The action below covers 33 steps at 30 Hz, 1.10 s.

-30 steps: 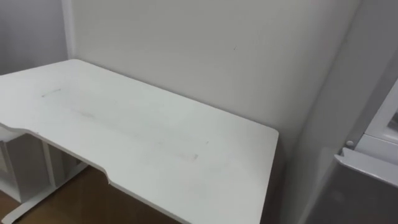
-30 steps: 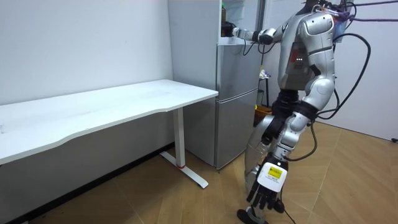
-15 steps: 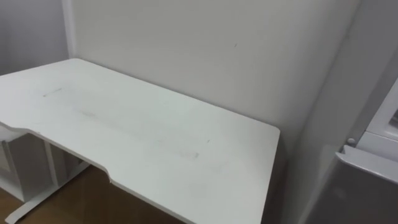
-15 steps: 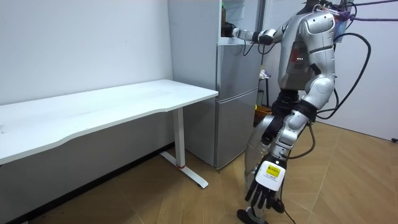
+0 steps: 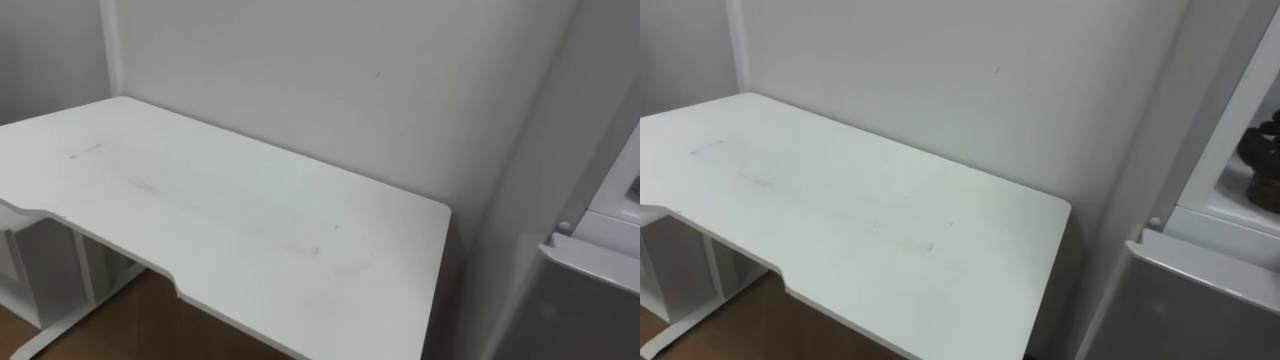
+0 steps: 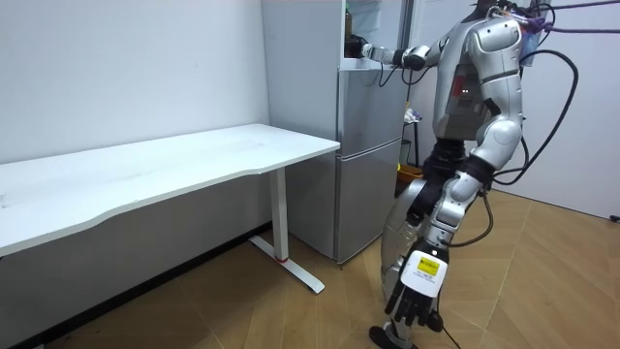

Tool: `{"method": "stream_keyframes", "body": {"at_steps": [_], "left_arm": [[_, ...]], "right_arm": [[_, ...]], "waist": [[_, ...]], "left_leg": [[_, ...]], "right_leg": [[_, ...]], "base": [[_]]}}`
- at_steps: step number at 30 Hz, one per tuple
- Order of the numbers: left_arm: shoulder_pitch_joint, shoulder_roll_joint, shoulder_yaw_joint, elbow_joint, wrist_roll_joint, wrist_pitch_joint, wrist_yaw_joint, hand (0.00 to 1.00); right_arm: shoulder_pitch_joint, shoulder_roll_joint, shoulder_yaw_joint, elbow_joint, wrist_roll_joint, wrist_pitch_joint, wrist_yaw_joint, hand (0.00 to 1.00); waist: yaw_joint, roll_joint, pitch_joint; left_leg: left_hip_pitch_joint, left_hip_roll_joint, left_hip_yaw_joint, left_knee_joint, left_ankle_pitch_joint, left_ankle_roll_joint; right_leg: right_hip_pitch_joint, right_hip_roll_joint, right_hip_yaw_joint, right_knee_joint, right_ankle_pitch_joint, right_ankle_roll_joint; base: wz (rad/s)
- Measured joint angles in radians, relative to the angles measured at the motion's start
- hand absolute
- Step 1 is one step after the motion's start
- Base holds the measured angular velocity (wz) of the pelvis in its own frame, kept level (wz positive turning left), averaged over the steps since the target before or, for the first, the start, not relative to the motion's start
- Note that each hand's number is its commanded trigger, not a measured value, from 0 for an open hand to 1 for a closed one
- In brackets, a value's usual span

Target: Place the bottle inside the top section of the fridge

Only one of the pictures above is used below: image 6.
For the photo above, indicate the white desk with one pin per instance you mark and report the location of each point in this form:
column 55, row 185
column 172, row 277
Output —
column 160, row 165

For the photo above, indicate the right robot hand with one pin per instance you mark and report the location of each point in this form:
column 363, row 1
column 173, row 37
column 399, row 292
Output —
column 354, row 47

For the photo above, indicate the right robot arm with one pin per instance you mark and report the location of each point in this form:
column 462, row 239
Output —
column 387, row 54

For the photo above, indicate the dark bottle with green cap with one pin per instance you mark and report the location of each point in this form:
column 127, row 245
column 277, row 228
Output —
column 348, row 24

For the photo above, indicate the robot body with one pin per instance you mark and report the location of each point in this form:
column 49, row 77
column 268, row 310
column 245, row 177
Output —
column 460, row 97

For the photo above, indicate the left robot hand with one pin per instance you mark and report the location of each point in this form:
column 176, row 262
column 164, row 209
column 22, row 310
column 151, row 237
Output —
column 422, row 274

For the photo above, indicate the white cloth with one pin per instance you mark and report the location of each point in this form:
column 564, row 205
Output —
column 412, row 115

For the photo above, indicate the grey fridge door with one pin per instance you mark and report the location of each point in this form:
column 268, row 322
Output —
column 409, row 24

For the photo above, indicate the grey fridge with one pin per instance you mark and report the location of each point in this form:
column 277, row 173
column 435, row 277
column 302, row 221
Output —
column 368, row 116

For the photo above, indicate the orange basket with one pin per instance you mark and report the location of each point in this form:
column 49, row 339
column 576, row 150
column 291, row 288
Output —
column 410, row 172

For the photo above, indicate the black side stand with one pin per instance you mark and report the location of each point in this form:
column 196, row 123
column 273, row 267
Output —
column 415, row 140

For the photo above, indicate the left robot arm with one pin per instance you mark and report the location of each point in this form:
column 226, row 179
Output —
column 501, row 136

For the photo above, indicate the robot legs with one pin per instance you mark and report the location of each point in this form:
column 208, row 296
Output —
column 402, row 232

